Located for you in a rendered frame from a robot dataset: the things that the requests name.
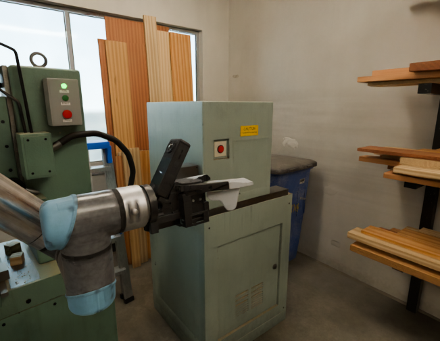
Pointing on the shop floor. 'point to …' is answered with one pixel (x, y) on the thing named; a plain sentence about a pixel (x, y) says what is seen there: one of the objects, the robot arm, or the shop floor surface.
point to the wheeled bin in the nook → (290, 174)
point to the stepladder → (118, 233)
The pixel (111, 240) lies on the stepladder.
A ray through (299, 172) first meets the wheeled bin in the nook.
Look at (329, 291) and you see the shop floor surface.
